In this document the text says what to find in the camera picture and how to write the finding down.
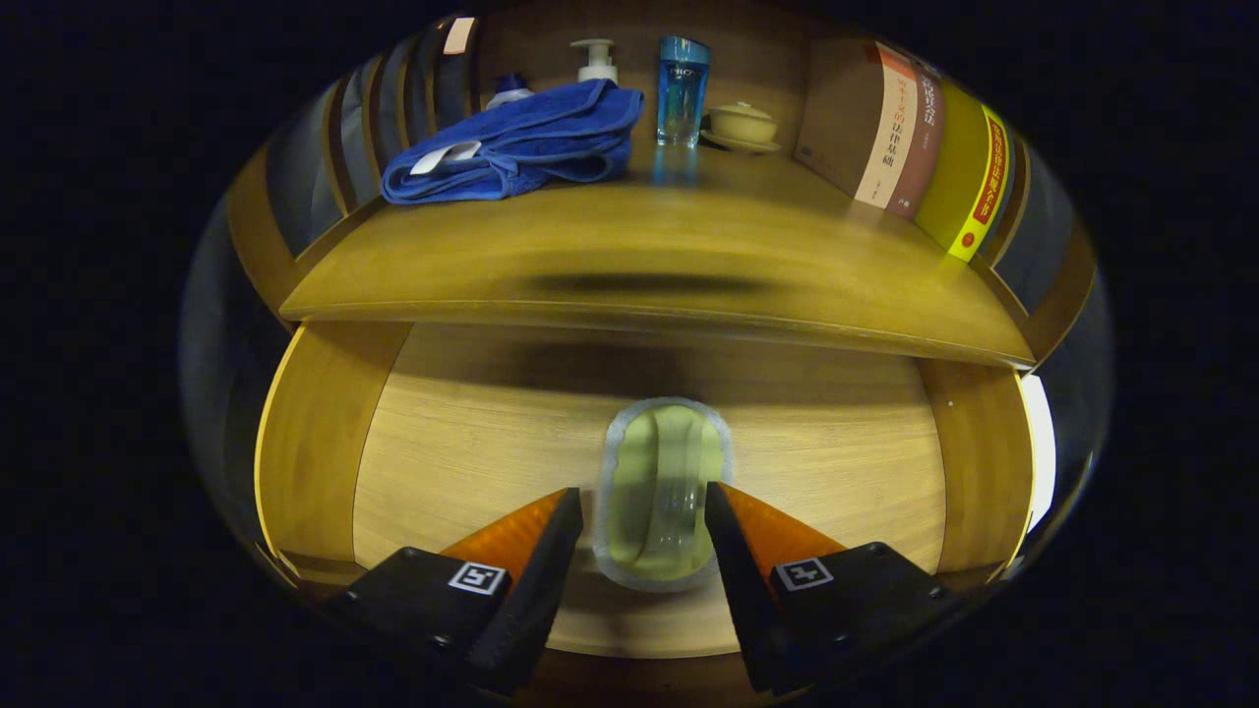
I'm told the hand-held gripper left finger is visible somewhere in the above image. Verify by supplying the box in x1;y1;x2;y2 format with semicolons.
325;487;584;697

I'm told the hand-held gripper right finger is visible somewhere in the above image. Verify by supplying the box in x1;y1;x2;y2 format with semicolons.
704;481;970;694

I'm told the pale green oval dish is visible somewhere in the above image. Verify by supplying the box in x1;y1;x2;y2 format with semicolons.
593;396;735;593

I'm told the wooden drawer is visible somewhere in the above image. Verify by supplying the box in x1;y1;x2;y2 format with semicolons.
254;320;1058;689

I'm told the wooden countertop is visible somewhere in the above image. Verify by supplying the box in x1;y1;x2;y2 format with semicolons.
280;147;1036;370

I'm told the white table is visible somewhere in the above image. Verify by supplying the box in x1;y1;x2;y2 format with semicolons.
1018;374;1058;537

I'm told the black backdrop cloth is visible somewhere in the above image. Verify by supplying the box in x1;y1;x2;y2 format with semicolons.
180;29;1115;571

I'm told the blue folded towel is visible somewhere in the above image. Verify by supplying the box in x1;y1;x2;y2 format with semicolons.
381;79;646;205

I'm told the beige lidded teacup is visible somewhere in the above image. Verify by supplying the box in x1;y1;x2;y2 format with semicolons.
700;101;783;155

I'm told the yellow book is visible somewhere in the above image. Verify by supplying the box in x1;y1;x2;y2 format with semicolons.
915;81;1012;263

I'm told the orange and white book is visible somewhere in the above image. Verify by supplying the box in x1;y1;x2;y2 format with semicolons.
793;37;921;209

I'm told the brown book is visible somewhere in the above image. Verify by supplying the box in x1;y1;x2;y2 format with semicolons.
885;61;947;220

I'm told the small blue-capped bottle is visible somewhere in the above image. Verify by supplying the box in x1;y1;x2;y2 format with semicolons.
485;73;534;111

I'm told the blue glass tumbler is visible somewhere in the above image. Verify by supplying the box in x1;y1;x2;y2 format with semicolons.
656;35;712;148

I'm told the white pump bottle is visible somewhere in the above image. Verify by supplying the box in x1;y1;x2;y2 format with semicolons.
570;38;620;86

